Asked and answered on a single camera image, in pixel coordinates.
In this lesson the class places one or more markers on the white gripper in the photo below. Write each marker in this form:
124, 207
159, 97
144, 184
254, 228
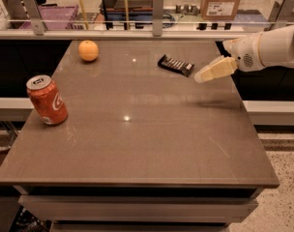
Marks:
245, 55

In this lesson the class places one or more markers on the black rxbar chocolate bar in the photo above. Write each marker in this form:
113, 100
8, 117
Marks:
175, 65

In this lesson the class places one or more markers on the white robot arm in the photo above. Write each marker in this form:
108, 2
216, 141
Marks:
277, 47

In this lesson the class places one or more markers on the red coke can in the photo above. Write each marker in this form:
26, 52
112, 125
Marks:
46, 98

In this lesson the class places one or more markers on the cardboard box with label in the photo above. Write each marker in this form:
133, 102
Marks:
219, 9

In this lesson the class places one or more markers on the orange blue shelf cart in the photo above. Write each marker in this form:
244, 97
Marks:
125, 12

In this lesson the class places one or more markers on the orange fruit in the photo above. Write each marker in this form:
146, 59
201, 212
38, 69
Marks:
88, 51

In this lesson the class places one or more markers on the purple plastic crate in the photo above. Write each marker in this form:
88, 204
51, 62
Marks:
58, 17

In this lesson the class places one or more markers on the metal railing post right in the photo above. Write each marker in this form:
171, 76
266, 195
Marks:
282, 11

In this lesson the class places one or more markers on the metal railing post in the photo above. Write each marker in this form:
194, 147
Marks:
37, 25
157, 17
282, 11

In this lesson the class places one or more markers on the metal railing post middle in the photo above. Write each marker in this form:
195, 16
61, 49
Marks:
157, 17

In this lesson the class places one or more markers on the metal railing post left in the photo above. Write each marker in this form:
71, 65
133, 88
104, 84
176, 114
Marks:
37, 25

